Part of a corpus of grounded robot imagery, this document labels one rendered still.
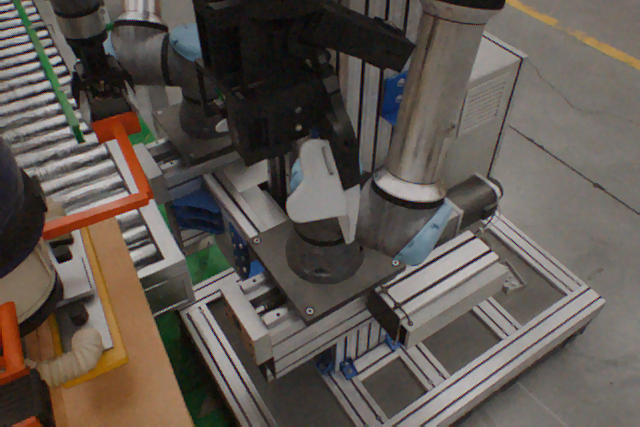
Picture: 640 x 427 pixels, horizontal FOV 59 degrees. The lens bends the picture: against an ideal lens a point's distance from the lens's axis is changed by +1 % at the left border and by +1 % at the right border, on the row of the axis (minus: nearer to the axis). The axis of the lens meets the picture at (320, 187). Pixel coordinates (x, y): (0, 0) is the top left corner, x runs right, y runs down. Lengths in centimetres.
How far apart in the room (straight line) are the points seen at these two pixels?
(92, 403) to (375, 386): 100
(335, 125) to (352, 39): 6
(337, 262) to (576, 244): 180
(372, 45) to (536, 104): 301
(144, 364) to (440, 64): 72
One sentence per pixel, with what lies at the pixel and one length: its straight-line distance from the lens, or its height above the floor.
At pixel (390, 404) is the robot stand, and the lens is 184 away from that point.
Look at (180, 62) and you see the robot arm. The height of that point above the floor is 123.
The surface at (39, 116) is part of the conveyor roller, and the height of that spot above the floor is 53.
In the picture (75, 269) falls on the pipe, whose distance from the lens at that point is 106.
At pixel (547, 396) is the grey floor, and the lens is 221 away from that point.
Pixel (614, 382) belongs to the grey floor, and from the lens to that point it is 233.
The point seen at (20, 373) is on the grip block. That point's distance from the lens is 84.
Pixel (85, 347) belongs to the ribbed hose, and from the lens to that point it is 92.
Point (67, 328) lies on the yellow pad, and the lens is 102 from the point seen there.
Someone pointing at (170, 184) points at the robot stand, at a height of 95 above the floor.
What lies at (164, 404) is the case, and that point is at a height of 94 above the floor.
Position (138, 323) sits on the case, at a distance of 115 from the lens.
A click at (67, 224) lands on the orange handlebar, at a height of 119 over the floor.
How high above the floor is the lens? 187
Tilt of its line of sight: 44 degrees down
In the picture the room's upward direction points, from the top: straight up
